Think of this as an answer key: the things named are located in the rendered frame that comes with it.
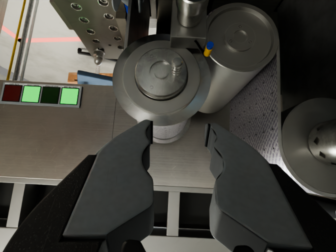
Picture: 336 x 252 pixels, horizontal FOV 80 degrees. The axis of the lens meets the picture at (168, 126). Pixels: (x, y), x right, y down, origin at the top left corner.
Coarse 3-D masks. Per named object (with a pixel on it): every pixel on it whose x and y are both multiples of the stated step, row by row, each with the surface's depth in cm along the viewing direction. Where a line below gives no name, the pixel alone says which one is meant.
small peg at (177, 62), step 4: (172, 60) 26; (176, 60) 26; (180, 60) 26; (172, 64) 26; (176, 64) 26; (180, 64) 26; (172, 68) 27; (176, 68) 26; (180, 68) 27; (172, 72) 28; (176, 72) 27; (180, 72) 28
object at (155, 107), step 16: (144, 48) 30; (176, 48) 30; (128, 64) 30; (192, 64) 30; (128, 80) 29; (192, 80) 29; (128, 96) 29; (144, 96) 29; (176, 96) 29; (192, 96) 29; (160, 112) 29
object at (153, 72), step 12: (156, 48) 29; (144, 60) 29; (156, 60) 29; (168, 60) 29; (144, 72) 28; (156, 72) 28; (168, 72) 29; (144, 84) 28; (156, 84) 28; (168, 84) 28; (180, 84) 28; (156, 96) 28; (168, 96) 28
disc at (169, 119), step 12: (144, 36) 32; (156, 36) 32; (168, 36) 32; (132, 48) 31; (192, 48) 31; (120, 60) 31; (204, 60) 31; (120, 72) 30; (204, 72) 31; (120, 84) 30; (204, 84) 30; (120, 96) 30; (204, 96) 30; (132, 108) 29; (192, 108) 29; (156, 120) 29; (168, 120) 29; (180, 120) 29
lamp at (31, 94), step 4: (24, 88) 63; (28, 88) 63; (32, 88) 63; (36, 88) 63; (24, 92) 63; (28, 92) 63; (32, 92) 63; (36, 92) 63; (24, 96) 63; (28, 96) 63; (32, 96) 63; (36, 96) 63; (24, 100) 63; (28, 100) 63; (32, 100) 63; (36, 100) 63
